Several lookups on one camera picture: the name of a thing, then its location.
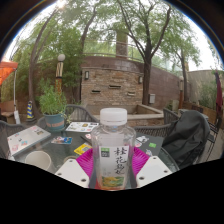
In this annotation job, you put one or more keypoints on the flat round red coaster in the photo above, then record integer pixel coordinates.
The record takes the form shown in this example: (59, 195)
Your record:
(97, 184)

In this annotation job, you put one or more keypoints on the closed dark red umbrella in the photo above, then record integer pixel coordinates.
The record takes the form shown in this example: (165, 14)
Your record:
(218, 91)

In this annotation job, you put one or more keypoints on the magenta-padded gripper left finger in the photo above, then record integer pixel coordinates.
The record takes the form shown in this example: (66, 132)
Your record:
(83, 165)

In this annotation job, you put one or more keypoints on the small yellow printed card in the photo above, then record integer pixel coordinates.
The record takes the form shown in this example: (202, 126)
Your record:
(82, 149)

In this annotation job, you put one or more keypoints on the blue yellow striped cone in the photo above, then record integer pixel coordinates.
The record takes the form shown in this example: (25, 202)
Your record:
(30, 111)

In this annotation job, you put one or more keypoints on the silver laptop with stickers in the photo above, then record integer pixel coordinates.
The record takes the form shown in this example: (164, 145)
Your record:
(26, 140)

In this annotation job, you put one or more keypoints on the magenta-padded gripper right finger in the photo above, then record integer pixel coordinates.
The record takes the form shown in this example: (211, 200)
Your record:
(141, 163)

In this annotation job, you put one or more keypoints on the orange patio umbrella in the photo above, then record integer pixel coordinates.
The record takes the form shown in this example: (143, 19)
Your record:
(6, 70)

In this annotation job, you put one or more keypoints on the black jacket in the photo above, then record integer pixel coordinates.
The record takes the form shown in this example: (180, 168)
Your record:
(186, 140)

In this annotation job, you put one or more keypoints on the black wall lantern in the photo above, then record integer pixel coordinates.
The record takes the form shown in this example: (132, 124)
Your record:
(86, 75)
(140, 79)

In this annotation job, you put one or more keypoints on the white sticker-covered book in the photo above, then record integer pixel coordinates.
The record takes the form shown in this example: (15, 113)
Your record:
(81, 127)

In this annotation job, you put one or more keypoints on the white cup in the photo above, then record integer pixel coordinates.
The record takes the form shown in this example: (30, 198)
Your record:
(38, 161)

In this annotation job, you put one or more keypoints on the small blue printed card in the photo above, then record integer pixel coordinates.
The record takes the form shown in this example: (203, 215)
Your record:
(61, 140)

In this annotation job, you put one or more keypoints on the black laptop with stickers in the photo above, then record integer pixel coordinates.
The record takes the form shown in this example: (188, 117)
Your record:
(151, 145)

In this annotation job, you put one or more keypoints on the clear white-capped drink bottle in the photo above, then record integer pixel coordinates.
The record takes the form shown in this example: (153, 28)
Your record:
(113, 156)

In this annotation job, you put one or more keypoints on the grey wall utility box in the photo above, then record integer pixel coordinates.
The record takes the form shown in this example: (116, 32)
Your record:
(152, 98)

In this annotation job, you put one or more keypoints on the black metal frame chair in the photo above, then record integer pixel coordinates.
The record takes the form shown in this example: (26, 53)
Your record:
(216, 133)

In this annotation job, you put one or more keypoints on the green plant in blue pot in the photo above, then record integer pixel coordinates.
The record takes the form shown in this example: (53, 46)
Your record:
(53, 103)

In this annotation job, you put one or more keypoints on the striped wooden globe lamp post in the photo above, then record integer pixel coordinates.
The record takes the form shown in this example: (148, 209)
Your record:
(60, 73)

